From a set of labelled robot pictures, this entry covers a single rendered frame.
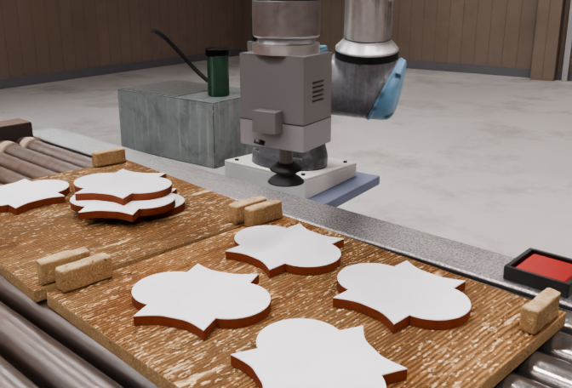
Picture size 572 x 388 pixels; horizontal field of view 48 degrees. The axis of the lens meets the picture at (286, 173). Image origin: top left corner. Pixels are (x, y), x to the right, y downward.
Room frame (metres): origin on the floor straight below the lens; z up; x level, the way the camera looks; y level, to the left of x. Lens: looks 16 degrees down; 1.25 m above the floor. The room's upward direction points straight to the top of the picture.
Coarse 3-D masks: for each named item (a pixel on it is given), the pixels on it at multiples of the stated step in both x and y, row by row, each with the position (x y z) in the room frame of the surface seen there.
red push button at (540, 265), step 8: (536, 256) 0.74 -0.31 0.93; (544, 256) 0.74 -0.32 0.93; (520, 264) 0.71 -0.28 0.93; (528, 264) 0.71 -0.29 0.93; (536, 264) 0.71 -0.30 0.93; (544, 264) 0.71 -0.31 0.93; (552, 264) 0.71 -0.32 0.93; (560, 264) 0.71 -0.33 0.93; (568, 264) 0.71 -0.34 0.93; (536, 272) 0.69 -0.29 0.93; (544, 272) 0.69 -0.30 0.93; (552, 272) 0.69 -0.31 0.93; (560, 272) 0.69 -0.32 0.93; (568, 272) 0.69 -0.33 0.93; (560, 280) 0.67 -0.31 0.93; (568, 280) 0.67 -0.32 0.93
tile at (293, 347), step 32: (288, 320) 0.55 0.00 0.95; (256, 352) 0.49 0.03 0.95; (288, 352) 0.49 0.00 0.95; (320, 352) 0.49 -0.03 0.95; (352, 352) 0.49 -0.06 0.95; (256, 384) 0.46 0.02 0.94; (288, 384) 0.44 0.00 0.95; (320, 384) 0.44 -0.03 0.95; (352, 384) 0.44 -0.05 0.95; (384, 384) 0.44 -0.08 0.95
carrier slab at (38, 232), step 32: (128, 160) 1.16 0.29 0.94; (192, 192) 0.97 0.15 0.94; (0, 224) 0.83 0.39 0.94; (32, 224) 0.83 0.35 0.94; (64, 224) 0.83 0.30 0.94; (96, 224) 0.83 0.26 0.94; (128, 224) 0.83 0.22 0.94; (160, 224) 0.83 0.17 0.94; (192, 224) 0.83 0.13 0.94; (224, 224) 0.83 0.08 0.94; (0, 256) 0.72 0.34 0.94; (32, 256) 0.72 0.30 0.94; (128, 256) 0.72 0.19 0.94; (32, 288) 0.63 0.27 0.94
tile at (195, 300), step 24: (144, 288) 0.61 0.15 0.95; (168, 288) 0.61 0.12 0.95; (192, 288) 0.61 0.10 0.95; (216, 288) 0.61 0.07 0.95; (240, 288) 0.61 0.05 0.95; (264, 288) 0.61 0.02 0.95; (144, 312) 0.56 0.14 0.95; (168, 312) 0.56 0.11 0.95; (192, 312) 0.56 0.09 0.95; (216, 312) 0.56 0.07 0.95; (240, 312) 0.56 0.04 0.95; (264, 312) 0.57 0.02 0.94
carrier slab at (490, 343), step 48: (96, 288) 0.63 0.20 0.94; (288, 288) 0.63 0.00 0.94; (336, 288) 0.63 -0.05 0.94; (480, 288) 0.63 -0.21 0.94; (96, 336) 0.55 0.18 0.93; (144, 336) 0.54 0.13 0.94; (192, 336) 0.54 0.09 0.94; (240, 336) 0.54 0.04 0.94; (384, 336) 0.54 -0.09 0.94; (432, 336) 0.54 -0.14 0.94; (480, 336) 0.54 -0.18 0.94; (528, 336) 0.54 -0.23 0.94; (192, 384) 0.46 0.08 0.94; (240, 384) 0.46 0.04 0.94; (432, 384) 0.46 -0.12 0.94; (480, 384) 0.46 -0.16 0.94
